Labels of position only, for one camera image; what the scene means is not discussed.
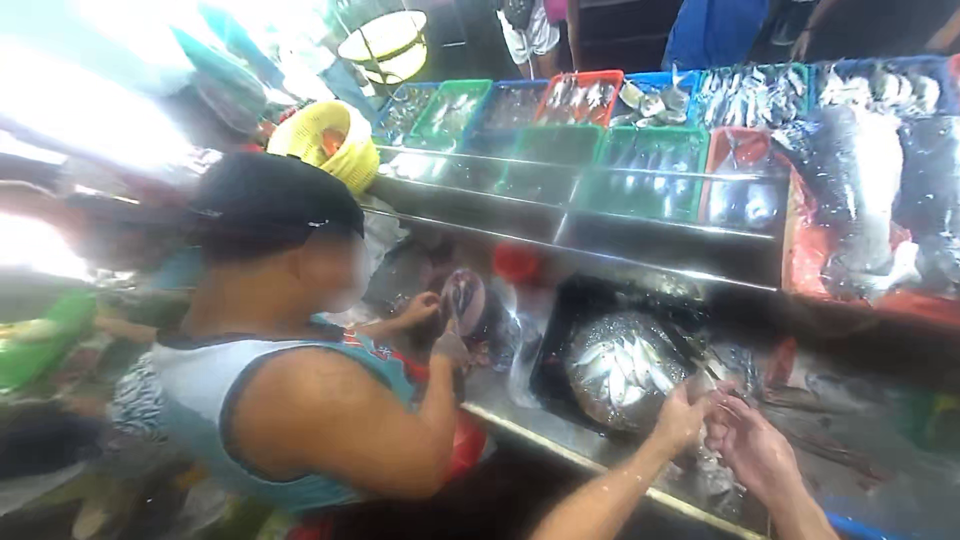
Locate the person's right hand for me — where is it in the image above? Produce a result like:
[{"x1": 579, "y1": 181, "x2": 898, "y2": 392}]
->
[{"x1": 703, "y1": 390, "x2": 799, "y2": 508}]

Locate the person's left hand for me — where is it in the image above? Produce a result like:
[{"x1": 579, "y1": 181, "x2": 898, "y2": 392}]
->
[{"x1": 654, "y1": 370, "x2": 736, "y2": 460}]

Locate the small grey fish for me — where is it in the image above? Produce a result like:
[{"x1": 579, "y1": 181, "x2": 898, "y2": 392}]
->
[{"x1": 686, "y1": 361, "x2": 723, "y2": 402}]

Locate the person's left forearm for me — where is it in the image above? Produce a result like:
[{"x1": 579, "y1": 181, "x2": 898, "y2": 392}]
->
[{"x1": 529, "y1": 435, "x2": 680, "y2": 540}]

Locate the person's right forearm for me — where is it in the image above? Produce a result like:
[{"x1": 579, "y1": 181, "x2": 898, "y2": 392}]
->
[{"x1": 766, "y1": 483, "x2": 843, "y2": 540}]

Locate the pile of small silver fish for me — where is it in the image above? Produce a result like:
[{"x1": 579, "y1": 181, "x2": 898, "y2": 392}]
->
[{"x1": 573, "y1": 333, "x2": 678, "y2": 410}]

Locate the black rectangular tub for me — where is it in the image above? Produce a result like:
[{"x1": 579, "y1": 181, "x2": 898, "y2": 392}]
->
[{"x1": 529, "y1": 271, "x2": 706, "y2": 438}]

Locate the clear plastic bag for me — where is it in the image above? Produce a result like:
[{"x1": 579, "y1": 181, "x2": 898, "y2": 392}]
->
[{"x1": 498, "y1": 285, "x2": 556, "y2": 410}]

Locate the metal display counter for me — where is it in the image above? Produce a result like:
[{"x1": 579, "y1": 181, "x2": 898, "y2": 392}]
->
[{"x1": 360, "y1": 146, "x2": 960, "y2": 331}]

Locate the red plastic bowl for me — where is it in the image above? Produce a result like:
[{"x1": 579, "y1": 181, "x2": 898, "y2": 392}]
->
[{"x1": 492, "y1": 241, "x2": 544, "y2": 285}]

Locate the pile of grey fish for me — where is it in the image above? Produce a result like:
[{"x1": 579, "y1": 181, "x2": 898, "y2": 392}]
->
[{"x1": 604, "y1": 138, "x2": 702, "y2": 215}]

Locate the pink tray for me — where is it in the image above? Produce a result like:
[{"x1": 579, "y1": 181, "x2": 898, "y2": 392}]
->
[{"x1": 698, "y1": 126, "x2": 789, "y2": 229}]

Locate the red plastic bucket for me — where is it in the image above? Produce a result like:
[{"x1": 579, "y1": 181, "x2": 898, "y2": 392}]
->
[{"x1": 444, "y1": 405, "x2": 489, "y2": 483}]

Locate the opened round fish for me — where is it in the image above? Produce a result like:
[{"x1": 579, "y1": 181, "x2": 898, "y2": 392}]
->
[{"x1": 440, "y1": 267, "x2": 487, "y2": 337}]

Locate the green tray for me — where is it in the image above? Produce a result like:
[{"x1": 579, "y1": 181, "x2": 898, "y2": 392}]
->
[
  {"x1": 410, "y1": 79, "x2": 494, "y2": 150},
  {"x1": 498, "y1": 124, "x2": 606, "y2": 205},
  {"x1": 576, "y1": 126, "x2": 711, "y2": 223}
]

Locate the large silver fish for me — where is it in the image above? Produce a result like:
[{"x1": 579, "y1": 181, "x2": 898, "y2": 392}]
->
[{"x1": 810, "y1": 105, "x2": 906, "y2": 290}]

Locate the pile of broad fish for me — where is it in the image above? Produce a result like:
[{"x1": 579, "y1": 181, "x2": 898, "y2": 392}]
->
[{"x1": 611, "y1": 66, "x2": 693, "y2": 127}]

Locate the pile of slender silver fish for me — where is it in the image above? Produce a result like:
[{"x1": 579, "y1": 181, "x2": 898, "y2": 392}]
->
[{"x1": 699, "y1": 65, "x2": 808, "y2": 127}]

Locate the large dark fish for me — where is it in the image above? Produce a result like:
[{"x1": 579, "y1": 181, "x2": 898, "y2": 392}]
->
[{"x1": 892, "y1": 114, "x2": 960, "y2": 290}]

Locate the red tray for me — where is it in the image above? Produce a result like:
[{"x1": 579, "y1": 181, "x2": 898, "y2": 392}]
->
[{"x1": 534, "y1": 69, "x2": 625, "y2": 127}]

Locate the pile of shiny fish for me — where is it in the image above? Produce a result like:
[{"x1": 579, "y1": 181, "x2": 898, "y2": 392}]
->
[{"x1": 546, "y1": 78, "x2": 615, "y2": 125}]

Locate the blue tray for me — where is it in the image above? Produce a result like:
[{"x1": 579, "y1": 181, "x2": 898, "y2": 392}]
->
[
  {"x1": 813, "y1": 54, "x2": 954, "y2": 120},
  {"x1": 466, "y1": 80, "x2": 550, "y2": 157},
  {"x1": 609, "y1": 70, "x2": 701, "y2": 129},
  {"x1": 376, "y1": 82, "x2": 441, "y2": 148}
]

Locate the teal tray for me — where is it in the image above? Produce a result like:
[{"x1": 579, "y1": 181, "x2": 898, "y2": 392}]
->
[{"x1": 696, "y1": 63, "x2": 813, "y2": 130}]

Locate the pile of curved silver fish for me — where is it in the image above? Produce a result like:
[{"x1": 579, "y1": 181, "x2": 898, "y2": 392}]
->
[{"x1": 819, "y1": 63, "x2": 942, "y2": 117}]

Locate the pile of whitish fish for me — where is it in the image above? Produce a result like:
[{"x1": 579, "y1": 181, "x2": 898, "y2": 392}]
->
[{"x1": 431, "y1": 91, "x2": 480, "y2": 136}]

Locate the yellow perforated plastic basket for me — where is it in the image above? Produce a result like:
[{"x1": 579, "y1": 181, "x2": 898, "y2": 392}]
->
[{"x1": 267, "y1": 100, "x2": 381, "y2": 196}]

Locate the green plastic crate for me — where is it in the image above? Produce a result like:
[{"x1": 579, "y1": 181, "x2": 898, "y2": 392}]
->
[{"x1": 0, "y1": 291, "x2": 99, "y2": 394}]

